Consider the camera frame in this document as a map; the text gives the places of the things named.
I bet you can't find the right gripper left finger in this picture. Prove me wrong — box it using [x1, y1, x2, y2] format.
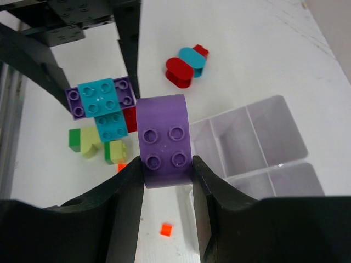
[1, 157, 144, 262]

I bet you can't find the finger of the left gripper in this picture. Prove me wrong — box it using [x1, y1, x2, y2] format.
[112, 0, 141, 98]
[1, 24, 70, 110]

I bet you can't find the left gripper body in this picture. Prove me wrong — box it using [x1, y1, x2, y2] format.
[1, 0, 114, 47]

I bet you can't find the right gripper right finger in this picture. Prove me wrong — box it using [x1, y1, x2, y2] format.
[193, 156, 350, 262]

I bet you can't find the teal rounded lego brick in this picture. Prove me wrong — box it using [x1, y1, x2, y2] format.
[178, 47, 206, 78]

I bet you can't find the purple lego plate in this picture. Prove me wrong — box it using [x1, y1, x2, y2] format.
[65, 77, 135, 120]

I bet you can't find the red rounded lego brick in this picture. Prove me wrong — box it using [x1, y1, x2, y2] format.
[165, 57, 194, 89]

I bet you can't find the teal square lego brick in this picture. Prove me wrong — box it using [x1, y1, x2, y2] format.
[77, 78, 121, 118]

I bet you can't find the teal small lego brick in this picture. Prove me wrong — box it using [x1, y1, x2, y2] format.
[94, 110, 128, 142]

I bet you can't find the purple curved lego brick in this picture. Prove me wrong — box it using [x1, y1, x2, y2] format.
[136, 94, 192, 188]

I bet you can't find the red small lego brick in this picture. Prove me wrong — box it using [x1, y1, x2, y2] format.
[193, 44, 209, 60]

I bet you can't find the small orange stud by cluster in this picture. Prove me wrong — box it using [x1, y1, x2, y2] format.
[117, 163, 127, 173]

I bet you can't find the small orange stud centre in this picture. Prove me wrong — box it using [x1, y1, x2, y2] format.
[160, 223, 173, 237]

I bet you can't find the right white divided container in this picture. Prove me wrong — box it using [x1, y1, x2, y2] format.
[190, 95, 324, 199]

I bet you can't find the green and lime lego cluster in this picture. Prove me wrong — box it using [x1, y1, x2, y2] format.
[68, 127, 127, 165]

